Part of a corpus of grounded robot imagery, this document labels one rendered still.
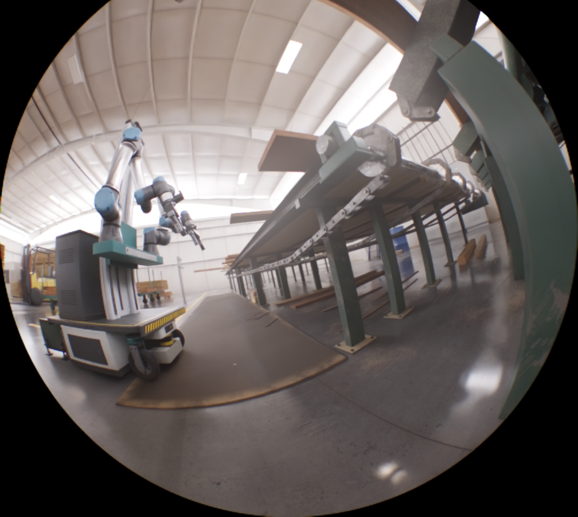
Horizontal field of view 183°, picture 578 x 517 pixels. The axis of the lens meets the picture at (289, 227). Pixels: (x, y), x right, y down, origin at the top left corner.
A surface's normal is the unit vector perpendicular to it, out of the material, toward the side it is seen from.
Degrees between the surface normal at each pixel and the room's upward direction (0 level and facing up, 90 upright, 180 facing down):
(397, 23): 158
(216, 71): 177
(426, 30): 90
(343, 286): 90
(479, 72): 90
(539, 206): 90
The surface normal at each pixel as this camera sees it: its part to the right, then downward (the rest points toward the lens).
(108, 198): 0.62, -0.18
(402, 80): -0.90, 0.11
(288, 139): 0.22, 0.95
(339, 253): 0.37, -0.29
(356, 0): 0.34, 0.78
